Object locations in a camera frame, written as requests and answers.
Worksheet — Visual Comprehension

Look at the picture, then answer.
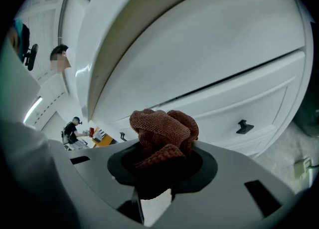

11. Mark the white vanity cabinet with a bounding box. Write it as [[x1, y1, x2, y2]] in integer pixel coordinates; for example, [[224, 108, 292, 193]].
[[92, 0, 315, 160]]

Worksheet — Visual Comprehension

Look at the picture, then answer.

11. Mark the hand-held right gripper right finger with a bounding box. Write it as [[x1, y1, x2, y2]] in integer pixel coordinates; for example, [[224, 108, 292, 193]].
[[149, 140, 295, 229]]

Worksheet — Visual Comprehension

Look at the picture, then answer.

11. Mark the ceiling light bar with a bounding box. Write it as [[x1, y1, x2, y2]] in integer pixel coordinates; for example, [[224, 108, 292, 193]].
[[23, 96, 43, 124]]

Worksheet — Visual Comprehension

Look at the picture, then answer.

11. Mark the black head-mounted camera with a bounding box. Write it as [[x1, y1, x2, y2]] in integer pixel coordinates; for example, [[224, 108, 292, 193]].
[[21, 43, 39, 72]]

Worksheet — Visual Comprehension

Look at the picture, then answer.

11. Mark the teal headband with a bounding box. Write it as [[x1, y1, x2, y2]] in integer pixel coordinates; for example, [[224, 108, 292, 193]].
[[13, 18, 31, 57]]

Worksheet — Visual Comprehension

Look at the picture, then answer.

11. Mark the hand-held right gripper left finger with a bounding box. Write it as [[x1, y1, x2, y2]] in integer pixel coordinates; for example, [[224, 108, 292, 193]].
[[48, 140, 146, 226]]

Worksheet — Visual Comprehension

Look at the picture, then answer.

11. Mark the orange sofa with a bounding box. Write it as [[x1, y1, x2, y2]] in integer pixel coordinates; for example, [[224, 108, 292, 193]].
[[90, 127, 118, 148]]

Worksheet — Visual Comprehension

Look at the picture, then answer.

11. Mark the brown cloth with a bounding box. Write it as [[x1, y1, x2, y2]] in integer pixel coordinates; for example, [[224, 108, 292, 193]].
[[129, 108, 199, 200]]

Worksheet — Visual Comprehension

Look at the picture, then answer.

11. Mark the striped cushion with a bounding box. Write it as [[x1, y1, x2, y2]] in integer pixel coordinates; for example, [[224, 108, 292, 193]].
[[95, 128, 108, 141]]

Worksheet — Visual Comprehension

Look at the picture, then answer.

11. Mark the person's white shirt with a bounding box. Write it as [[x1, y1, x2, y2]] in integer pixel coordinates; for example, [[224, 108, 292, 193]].
[[0, 38, 83, 229]]

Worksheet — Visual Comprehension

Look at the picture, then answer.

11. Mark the person's head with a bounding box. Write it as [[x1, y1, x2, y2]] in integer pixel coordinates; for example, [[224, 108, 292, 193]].
[[6, 19, 31, 57]]

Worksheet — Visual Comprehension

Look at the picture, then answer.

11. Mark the white drawer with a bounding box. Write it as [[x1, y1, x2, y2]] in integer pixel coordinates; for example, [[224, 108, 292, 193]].
[[149, 48, 308, 159]]

